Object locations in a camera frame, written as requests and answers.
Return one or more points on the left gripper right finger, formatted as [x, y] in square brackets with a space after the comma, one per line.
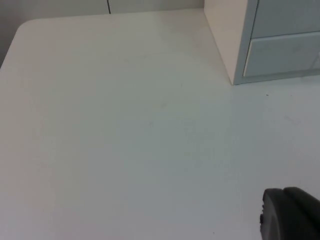
[305, 212]

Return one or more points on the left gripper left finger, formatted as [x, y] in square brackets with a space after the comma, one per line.
[277, 217]

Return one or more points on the small grey chest of drawers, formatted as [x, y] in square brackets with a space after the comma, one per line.
[270, 40]

